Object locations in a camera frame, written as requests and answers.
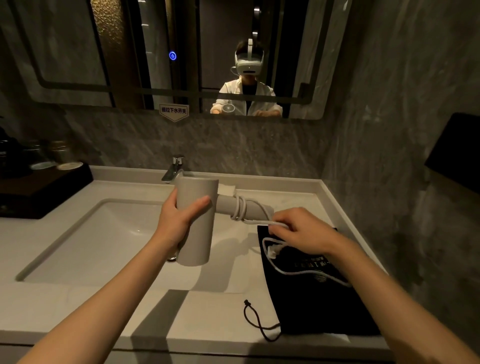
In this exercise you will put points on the wall mirror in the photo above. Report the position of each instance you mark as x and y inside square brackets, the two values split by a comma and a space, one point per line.
[180, 56]

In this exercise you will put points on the white sink basin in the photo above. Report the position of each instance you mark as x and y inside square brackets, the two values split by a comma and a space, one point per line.
[112, 243]

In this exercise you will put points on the person's left forearm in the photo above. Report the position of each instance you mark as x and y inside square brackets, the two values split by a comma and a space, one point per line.
[93, 303]

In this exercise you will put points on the person's right forearm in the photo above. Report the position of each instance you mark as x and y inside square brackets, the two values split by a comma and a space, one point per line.
[397, 303]

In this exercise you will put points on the chrome faucet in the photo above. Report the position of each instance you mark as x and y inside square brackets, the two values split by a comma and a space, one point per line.
[173, 169]

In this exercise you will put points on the black wall tissue box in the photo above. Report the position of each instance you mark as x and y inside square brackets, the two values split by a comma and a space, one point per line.
[455, 150]

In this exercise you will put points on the person's left hand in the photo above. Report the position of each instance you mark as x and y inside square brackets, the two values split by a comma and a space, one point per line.
[172, 225]

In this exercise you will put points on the blue lit touch button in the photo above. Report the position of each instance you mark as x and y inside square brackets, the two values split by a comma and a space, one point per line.
[173, 56]

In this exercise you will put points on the person's right fingers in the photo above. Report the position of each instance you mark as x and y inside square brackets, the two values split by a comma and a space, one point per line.
[283, 225]

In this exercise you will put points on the glass with paper lid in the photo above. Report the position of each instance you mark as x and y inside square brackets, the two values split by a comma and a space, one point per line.
[37, 155]
[63, 154]

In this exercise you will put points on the black kettle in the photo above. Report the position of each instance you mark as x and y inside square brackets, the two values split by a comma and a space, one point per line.
[9, 153]

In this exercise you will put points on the grey hair dryer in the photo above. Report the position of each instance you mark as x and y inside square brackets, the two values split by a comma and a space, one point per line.
[202, 221]

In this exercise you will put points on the white pentagon sign sticker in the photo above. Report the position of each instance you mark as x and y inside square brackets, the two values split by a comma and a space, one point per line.
[174, 111]

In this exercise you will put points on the person's right hand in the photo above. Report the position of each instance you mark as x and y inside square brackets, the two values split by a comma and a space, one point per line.
[307, 232]

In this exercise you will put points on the person's left thumb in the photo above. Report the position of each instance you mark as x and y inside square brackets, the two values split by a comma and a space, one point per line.
[195, 209]

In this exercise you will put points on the dark wooden tray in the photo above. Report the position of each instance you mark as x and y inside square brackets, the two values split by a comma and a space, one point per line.
[37, 195]

